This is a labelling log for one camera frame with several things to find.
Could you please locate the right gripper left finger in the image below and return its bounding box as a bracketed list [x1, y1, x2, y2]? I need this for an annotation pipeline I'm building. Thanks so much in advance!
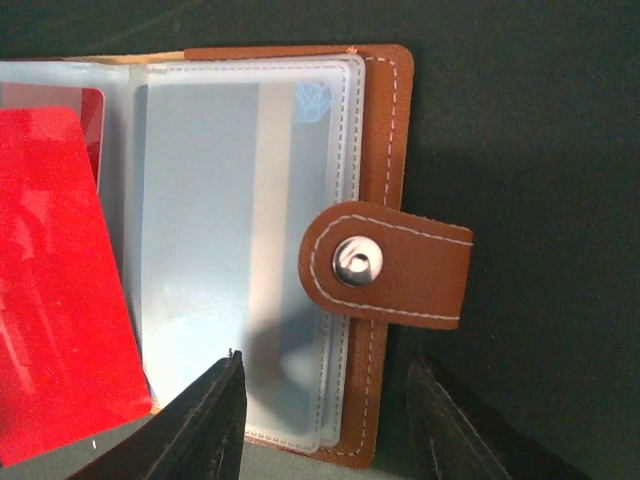
[72, 351, 247, 480]

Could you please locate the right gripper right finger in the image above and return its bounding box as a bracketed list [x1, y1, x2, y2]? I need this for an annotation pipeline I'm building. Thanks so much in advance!
[406, 358, 588, 479]

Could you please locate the red credit card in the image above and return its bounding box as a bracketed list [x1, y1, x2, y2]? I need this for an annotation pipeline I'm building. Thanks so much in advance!
[1, 107, 151, 467]
[1, 82, 105, 184]

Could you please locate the brown leather card holder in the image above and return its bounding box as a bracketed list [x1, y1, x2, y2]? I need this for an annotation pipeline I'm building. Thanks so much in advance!
[1, 44, 473, 469]

